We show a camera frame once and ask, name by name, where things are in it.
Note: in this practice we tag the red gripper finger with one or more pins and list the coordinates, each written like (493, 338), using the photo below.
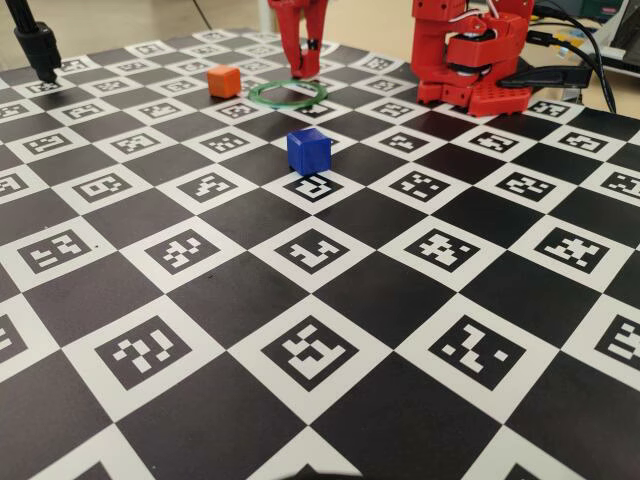
(289, 25)
(316, 20)

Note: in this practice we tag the grey laptop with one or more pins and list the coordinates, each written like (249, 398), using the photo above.
(625, 50)

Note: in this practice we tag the white table leg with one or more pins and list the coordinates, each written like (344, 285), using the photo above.
(263, 15)

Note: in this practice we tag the dark green case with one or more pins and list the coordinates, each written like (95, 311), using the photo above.
(600, 7)

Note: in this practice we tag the black table clamp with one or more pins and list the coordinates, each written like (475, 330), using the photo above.
(550, 76)

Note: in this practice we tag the black white marker board mat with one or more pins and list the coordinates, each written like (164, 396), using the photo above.
(400, 300)

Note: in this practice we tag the blue cube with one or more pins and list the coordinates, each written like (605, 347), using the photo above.
(309, 152)

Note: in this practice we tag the orange cube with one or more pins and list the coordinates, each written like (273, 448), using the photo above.
(224, 82)

